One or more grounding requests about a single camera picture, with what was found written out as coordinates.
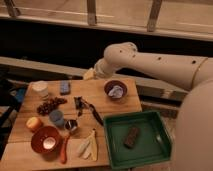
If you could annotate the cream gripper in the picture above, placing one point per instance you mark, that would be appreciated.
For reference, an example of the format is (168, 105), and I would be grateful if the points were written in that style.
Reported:
(89, 74)

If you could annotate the blue sponge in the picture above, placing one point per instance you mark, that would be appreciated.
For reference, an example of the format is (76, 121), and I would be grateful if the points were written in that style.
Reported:
(64, 87)

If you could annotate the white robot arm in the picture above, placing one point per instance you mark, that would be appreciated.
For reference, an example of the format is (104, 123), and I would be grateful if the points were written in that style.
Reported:
(193, 145)

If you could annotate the dark red bowl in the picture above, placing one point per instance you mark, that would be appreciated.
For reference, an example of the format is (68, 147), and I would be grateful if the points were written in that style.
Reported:
(110, 84)

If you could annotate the white crumpled cloth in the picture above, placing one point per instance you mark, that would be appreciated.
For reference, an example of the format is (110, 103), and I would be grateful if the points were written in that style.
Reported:
(116, 92)

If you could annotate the bunch of dark grapes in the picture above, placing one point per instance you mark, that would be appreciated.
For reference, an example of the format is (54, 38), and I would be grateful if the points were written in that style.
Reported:
(50, 105)

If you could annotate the white cup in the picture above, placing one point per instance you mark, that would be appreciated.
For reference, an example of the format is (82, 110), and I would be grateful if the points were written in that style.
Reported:
(41, 88)

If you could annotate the small metal cup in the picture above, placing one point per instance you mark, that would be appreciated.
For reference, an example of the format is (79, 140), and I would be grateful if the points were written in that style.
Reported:
(71, 125)

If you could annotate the orange carrot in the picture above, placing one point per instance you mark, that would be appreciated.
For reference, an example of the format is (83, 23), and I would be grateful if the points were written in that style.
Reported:
(63, 153)

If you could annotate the brown rectangular block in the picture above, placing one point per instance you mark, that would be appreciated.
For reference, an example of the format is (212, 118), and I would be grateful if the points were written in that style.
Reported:
(131, 137)

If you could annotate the blue object at left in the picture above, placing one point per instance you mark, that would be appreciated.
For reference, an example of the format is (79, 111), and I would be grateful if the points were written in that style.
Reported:
(20, 94)

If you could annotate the orange fruit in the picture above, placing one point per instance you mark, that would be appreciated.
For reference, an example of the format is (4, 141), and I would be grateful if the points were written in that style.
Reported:
(34, 123)

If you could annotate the green plastic tray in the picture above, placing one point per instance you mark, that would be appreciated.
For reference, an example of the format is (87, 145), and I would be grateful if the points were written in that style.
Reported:
(153, 145)

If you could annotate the orange bowl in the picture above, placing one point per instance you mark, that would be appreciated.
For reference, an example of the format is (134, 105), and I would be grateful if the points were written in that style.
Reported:
(45, 140)

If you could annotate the black handled tool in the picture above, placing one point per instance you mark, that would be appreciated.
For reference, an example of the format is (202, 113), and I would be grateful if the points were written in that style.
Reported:
(82, 104)

